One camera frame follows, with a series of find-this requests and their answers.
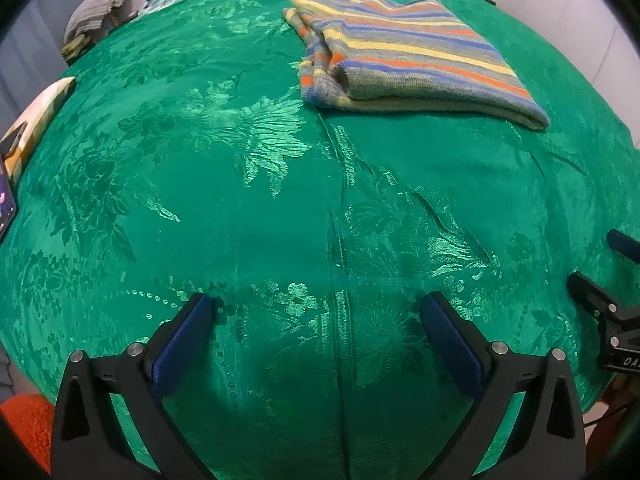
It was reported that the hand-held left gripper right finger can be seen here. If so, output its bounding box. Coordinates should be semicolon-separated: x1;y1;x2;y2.
420;291;586;480

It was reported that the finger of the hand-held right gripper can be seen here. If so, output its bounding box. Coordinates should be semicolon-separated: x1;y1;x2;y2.
567;270;621;321
606;229;640;257

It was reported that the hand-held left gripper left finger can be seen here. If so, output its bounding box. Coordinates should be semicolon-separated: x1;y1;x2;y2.
50;292;216;480

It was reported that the striped knit sweater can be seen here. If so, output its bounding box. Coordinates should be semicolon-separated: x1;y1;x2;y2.
281;0;551;132

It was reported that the green floral bedspread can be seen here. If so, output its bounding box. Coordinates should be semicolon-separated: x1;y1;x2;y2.
0;0;640;480

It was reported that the orange fuzzy cloth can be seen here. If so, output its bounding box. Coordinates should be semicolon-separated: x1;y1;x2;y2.
0;394;56;476

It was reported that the smartphone with lit screen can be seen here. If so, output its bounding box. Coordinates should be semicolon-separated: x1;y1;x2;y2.
0;160;18;243

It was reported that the white wardrobe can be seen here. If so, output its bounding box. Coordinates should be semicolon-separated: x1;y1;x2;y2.
450;0;640;126

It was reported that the dark smartphone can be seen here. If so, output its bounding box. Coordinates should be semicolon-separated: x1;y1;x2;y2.
0;121;27;161

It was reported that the patterned cream cushion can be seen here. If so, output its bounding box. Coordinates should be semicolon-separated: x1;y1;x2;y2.
0;76;77;186

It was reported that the olive cloth bundle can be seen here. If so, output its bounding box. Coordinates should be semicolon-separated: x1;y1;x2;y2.
61;35;93;61

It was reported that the grey curtain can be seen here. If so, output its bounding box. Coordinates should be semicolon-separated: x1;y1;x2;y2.
0;0;71;131

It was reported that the grey checked cloth pile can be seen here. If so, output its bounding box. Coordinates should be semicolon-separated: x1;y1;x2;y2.
64;0;133;43

